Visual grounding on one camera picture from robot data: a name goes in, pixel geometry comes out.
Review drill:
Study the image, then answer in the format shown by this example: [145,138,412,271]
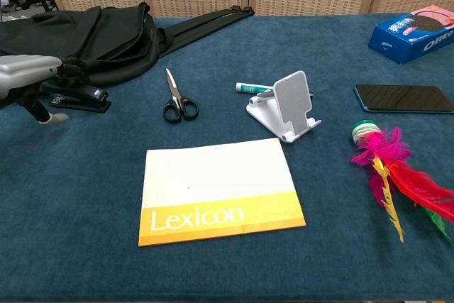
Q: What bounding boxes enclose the black stapler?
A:
[40,81,112,114]

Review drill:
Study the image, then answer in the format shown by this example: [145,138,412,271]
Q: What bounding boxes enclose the blue table cloth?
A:
[0,11,454,303]

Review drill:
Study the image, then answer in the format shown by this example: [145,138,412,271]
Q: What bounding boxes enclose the white folding phone stand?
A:
[245,70,323,145]

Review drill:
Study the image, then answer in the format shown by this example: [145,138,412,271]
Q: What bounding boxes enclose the black handled scissors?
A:
[162,67,199,124]

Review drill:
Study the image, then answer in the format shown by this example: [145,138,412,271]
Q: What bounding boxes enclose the colourful feather shuttlecock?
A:
[350,119,454,243]

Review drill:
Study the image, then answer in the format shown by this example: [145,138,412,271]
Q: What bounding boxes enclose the yellow white Lexicon booklet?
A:
[138,137,307,248]

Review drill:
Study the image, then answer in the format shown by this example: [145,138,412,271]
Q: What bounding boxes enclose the black fabric bag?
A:
[0,1,255,109]

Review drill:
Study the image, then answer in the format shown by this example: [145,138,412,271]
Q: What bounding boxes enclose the blue Oreo cookie box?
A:
[367,4,454,65]

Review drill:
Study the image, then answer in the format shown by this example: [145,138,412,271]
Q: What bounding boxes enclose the black smartphone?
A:
[353,84,454,114]

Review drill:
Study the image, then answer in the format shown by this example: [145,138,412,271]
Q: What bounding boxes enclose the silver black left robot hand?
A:
[0,55,88,126]

